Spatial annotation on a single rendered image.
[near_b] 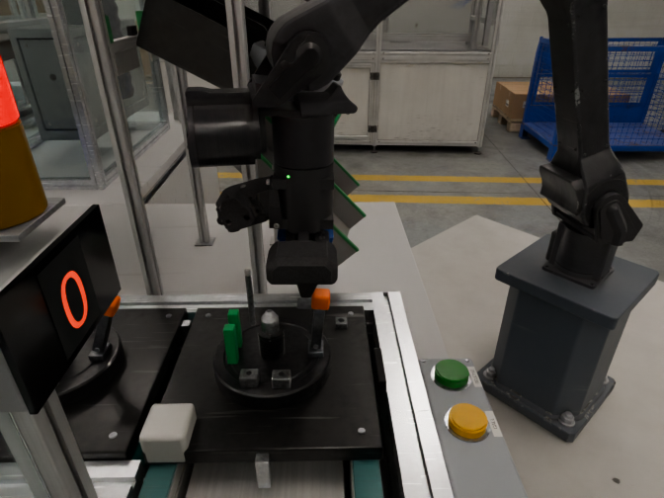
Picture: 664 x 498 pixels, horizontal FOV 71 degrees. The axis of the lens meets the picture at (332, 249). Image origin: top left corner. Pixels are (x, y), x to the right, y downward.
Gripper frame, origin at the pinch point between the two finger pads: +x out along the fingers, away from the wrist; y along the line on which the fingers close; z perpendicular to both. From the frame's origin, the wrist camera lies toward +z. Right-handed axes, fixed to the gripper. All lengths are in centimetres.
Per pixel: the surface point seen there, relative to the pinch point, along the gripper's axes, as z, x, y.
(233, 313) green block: 8.5, 6.7, -1.1
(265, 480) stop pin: 3.9, 16.8, 13.1
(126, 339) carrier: 23.6, 13.9, -5.3
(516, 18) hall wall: -333, 8, -825
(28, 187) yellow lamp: 13.9, -17.0, 19.4
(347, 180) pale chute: -7.2, 7.6, -47.6
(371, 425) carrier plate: -6.9, 13.5, 9.2
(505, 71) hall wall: -331, 93, -825
